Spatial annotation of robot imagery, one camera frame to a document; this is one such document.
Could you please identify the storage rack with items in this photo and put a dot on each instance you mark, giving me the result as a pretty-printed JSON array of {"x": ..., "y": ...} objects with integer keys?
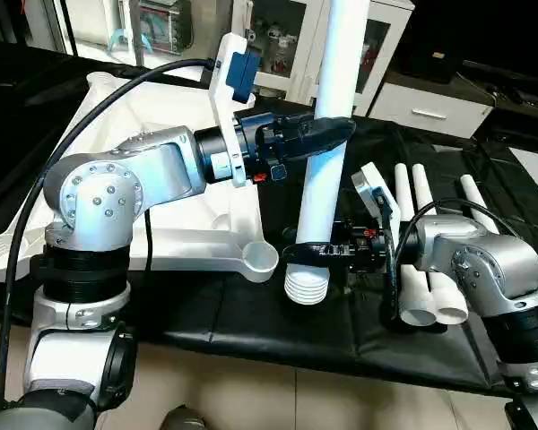
[{"x": 157, "y": 22}]

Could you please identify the white plastic table top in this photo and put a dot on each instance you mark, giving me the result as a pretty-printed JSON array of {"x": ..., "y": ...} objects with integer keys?
[{"x": 188, "y": 242}]

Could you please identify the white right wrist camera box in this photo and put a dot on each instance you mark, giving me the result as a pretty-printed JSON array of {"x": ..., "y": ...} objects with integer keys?
[{"x": 375, "y": 193}]

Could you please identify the black work mat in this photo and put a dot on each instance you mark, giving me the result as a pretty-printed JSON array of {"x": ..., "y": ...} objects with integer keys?
[{"x": 278, "y": 331}]

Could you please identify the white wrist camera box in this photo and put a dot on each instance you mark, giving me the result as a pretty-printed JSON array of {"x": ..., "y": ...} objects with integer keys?
[
  {"x": 375, "y": 193},
  {"x": 238, "y": 81}
]

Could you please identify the white drawer unit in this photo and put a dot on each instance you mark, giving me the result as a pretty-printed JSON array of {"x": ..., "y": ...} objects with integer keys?
[{"x": 430, "y": 109}]

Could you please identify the white glass door cabinet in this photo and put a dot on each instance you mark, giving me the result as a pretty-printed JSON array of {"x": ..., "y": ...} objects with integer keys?
[{"x": 287, "y": 40}]

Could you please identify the white plastic table leg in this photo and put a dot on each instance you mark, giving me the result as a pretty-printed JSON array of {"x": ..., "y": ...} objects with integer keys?
[
  {"x": 327, "y": 188},
  {"x": 480, "y": 202},
  {"x": 444, "y": 300},
  {"x": 412, "y": 296}
]

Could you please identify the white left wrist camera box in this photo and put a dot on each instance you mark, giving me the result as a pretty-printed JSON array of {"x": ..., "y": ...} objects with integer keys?
[{"x": 238, "y": 81}]

